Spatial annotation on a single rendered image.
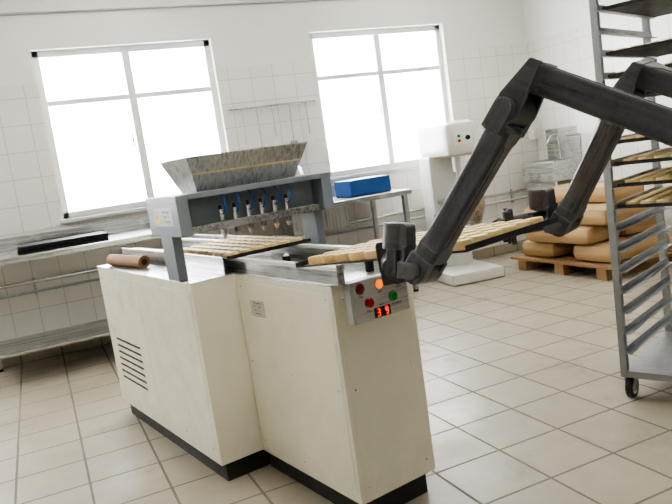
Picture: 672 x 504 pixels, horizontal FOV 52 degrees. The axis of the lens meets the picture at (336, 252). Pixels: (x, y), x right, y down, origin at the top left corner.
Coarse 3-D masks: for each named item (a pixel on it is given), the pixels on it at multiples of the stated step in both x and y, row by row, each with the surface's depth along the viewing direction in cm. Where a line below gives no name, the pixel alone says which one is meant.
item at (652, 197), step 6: (666, 186) 325; (654, 192) 308; (660, 192) 311; (666, 192) 303; (636, 198) 296; (642, 198) 294; (648, 198) 290; (654, 198) 288; (660, 198) 290; (666, 198) 282; (630, 204) 286
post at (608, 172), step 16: (592, 0) 277; (592, 16) 278; (592, 32) 280; (608, 176) 287; (608, 192) 288; (608, 208) 289; (608, 224) 291; (624, 320) 296; (624, 336) 296; (624, 352) 297; (624, 368) 299
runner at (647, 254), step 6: (666, 240) 337; (654, 246) 324; (660, 246) 330; (666, 246) 332; (642, 252) 312; (648, 252) 318; (654, 252) 322; (636, 258) 306; (642, 258) 312; (648, 258) 311; (624, 264) 296; (630, 264) 301; (636, 264) 302; (624, 270) 294
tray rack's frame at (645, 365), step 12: (648, 24) 321; (660, 216) 334; (660, 240) 337; (660, 252) 338; (660, 336) 337; (648, 348) 322; (660, 348) 320; (636, 360) 309; (648, 360) 307; (660, 360) 305; (636, 372) 295; (648, 372) 293; (660, 372) 291; (636, 384) 304
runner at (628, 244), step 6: (654, 228) 324; (660, 228) 330; (666, 228) 329; (642, 234) 312; (648, 234) 318; (654, 234) 318; (630, 240) 301; (636, 240) 307; (642, 240) 307; (618, 246) 291; (624, 246) 296; (630, 246) 297
